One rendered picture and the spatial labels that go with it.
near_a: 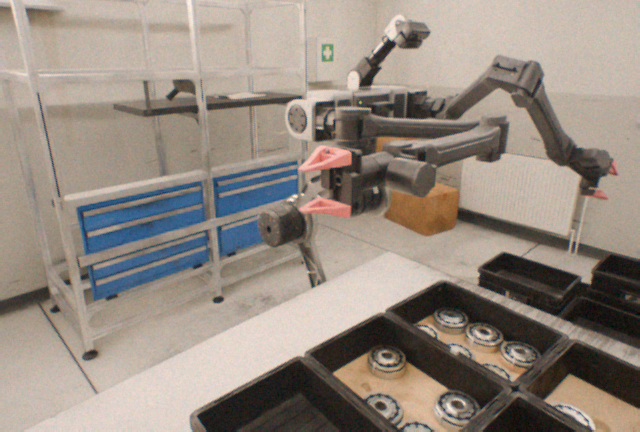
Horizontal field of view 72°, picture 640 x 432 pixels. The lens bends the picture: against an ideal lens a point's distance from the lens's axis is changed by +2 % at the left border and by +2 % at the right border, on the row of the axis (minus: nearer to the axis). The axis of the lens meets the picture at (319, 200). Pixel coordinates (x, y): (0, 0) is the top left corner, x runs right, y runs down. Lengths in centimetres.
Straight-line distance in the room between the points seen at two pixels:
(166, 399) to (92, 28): 258
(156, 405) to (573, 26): 381
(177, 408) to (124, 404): 16
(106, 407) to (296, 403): 57
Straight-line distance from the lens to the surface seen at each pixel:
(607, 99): 411
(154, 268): 288
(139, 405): 146
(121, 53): 350
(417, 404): 121
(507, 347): 140
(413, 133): 120
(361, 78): 152
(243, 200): 305
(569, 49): 419
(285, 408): 118
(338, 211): 67
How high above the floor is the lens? 165
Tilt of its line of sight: 19 degrees down
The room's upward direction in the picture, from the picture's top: straight up
